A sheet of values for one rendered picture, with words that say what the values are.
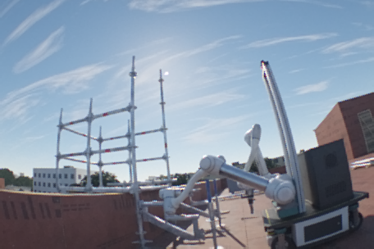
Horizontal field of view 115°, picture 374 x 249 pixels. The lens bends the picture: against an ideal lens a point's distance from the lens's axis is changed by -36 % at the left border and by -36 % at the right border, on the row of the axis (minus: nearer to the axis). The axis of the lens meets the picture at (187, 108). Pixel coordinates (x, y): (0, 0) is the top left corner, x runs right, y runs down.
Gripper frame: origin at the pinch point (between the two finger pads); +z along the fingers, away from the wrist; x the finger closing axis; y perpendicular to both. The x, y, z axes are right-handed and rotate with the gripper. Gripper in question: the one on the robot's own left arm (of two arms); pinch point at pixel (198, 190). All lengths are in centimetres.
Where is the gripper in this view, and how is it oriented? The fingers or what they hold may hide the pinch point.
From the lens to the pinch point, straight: 187.3
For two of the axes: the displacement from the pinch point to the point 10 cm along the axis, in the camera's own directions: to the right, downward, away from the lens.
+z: 9.9, -0.9, 0.9
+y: -1.2, -9.2, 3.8
